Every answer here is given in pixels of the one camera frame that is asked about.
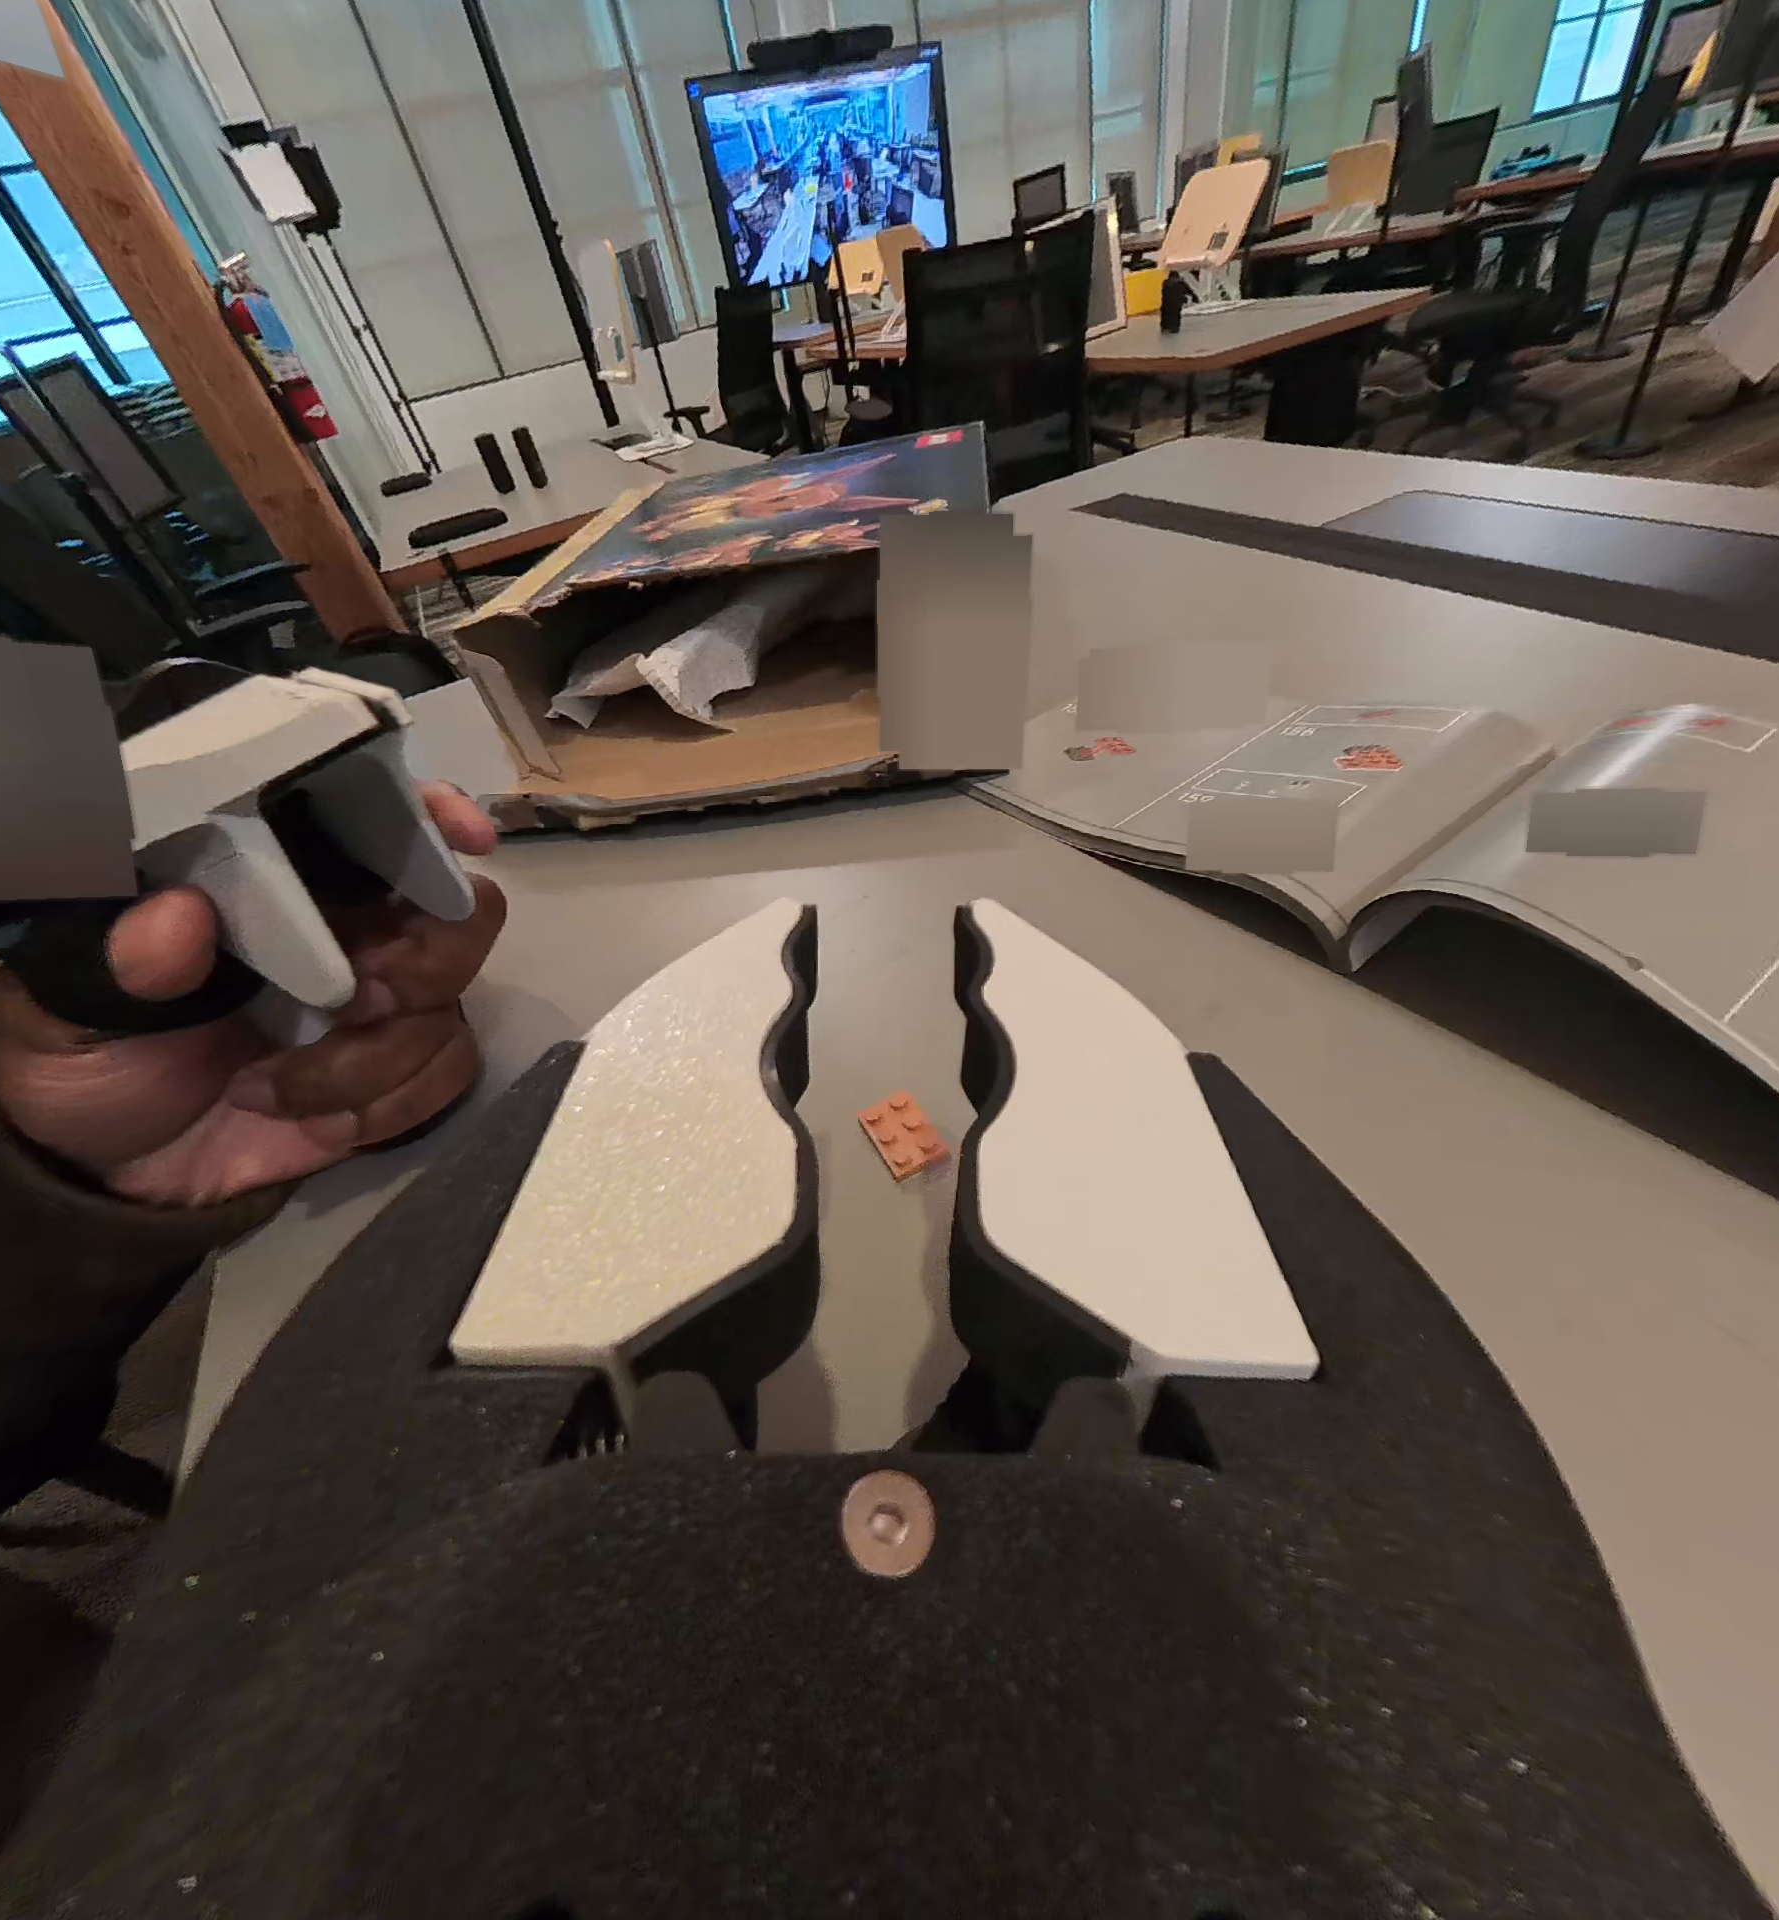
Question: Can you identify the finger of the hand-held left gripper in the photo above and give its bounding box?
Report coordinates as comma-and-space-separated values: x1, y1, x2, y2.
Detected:
281, 665, 415, 744
122, 683, 381, 864

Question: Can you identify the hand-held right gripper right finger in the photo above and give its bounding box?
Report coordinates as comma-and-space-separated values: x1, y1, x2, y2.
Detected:
953, 898, 1325, 1383

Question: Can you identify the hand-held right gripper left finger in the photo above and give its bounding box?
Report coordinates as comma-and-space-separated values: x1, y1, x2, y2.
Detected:
447, 898, 820, 1374

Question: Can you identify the brown toy brick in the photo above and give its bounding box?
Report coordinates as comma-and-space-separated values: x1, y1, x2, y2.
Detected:
854, 1086, 956, 1187

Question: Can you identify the grey instruction booklet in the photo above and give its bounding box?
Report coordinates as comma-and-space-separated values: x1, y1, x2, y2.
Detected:
965, 697, 1779, 1145

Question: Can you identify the grey background desk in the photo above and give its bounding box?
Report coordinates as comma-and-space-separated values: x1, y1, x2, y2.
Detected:
376, 432, 775, 598

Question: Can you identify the wooden background desk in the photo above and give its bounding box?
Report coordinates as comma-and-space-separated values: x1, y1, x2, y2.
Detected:
1085, 286, 1434, 448
1457, 113, 1779, 288

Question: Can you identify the crumpled white paper bag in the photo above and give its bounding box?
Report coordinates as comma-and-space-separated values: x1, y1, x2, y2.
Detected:
547, 570, 880, 732

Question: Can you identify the dark monitor on stand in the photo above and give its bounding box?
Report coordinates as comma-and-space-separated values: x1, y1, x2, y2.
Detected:
0, 353, 189, 531

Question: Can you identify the red fire extinguisher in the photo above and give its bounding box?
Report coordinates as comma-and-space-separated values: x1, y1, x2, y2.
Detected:
212, 253, 341, 445

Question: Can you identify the dark printed toy box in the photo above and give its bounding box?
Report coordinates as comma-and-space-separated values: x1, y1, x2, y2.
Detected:
452, 420, 1037, 831

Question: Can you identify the studio light on stand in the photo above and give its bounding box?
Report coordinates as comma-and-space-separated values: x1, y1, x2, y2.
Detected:
219, 124, 441, 482

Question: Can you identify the beige plywood stand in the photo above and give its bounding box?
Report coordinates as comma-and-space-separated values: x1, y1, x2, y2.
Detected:
833, 223, 933, 342
1163, 154, 1277, 295

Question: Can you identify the black mesh office chair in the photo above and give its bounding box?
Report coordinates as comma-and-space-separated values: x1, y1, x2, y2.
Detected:
902, 230, 1099, 501

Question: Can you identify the wooden post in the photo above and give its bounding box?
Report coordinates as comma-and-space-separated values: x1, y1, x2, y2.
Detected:
0, 0, 399, 639

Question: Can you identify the wall screen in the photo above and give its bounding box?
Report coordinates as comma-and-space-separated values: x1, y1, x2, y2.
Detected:
683, 41, 962, 290

